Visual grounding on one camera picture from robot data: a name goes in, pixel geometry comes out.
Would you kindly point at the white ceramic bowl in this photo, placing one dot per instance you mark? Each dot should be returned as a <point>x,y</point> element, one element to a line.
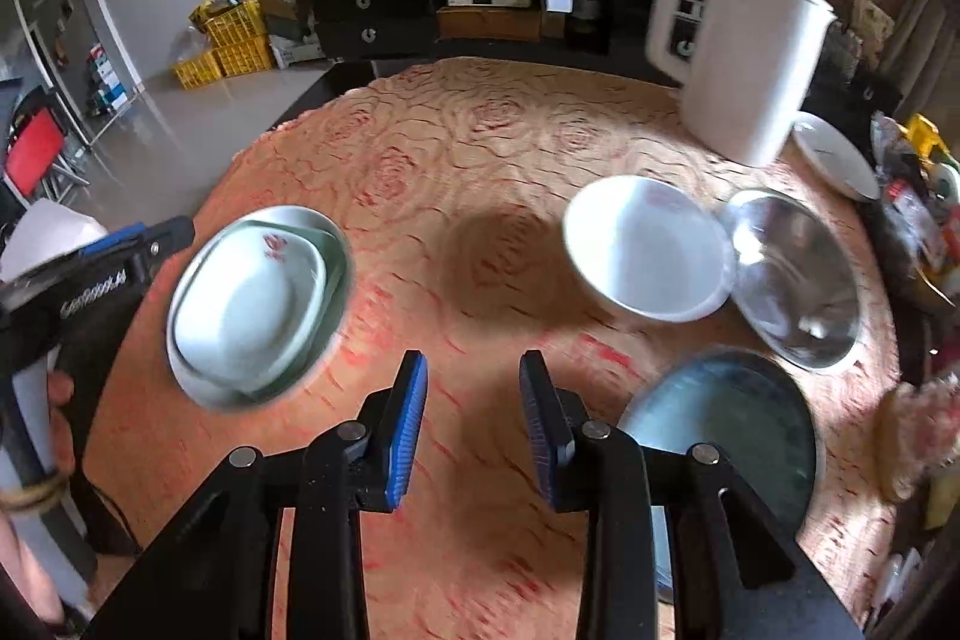
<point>648,252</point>

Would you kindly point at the glass dome with flowers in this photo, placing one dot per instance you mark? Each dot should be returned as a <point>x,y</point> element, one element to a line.
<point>915,431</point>

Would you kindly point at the small white plate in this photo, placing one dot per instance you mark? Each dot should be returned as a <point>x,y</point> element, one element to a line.
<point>835,159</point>

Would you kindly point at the rose patterned tablecloth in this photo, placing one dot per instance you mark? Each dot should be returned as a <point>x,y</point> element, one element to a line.
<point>450,182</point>

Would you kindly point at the red folding chair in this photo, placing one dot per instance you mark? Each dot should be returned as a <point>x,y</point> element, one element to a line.
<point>35,165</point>

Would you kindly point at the black sideboard cabinet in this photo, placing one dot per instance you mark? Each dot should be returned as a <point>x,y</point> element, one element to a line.
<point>383,29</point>

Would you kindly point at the blue patterned dark bowl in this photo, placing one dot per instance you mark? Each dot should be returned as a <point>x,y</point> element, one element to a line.
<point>748,407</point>

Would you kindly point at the white electric kettle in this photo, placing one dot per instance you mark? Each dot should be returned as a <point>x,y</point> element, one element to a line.
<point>744,67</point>

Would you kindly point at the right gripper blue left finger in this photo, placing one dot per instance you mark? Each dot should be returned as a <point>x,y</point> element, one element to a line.
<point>393,418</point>

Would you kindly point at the stainless steel bowl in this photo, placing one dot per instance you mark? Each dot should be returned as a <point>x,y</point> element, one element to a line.
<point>794,284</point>

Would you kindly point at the oval white dish with logo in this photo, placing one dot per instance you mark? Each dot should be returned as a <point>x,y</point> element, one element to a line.
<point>245,310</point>

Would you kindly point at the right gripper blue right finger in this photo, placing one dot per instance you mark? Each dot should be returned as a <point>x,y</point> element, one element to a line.
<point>554,418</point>

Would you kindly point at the person's left hand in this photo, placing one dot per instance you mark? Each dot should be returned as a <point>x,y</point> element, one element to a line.
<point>59,392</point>

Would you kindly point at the yellow plastic crates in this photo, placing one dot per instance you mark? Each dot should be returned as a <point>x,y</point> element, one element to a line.
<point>236,43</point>

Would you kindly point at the round pale green plate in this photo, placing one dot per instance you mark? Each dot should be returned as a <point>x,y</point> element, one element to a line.
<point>333,245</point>

